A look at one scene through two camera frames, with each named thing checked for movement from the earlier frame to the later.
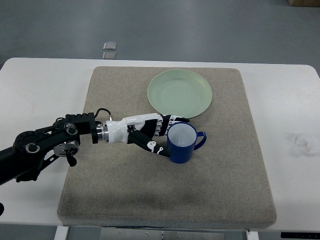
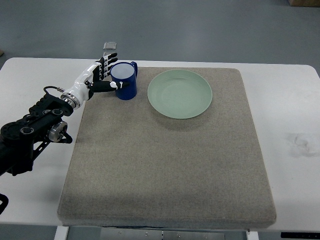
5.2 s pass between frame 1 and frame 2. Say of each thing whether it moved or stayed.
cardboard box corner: stayed
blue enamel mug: moved
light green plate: stayed
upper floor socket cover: stayed
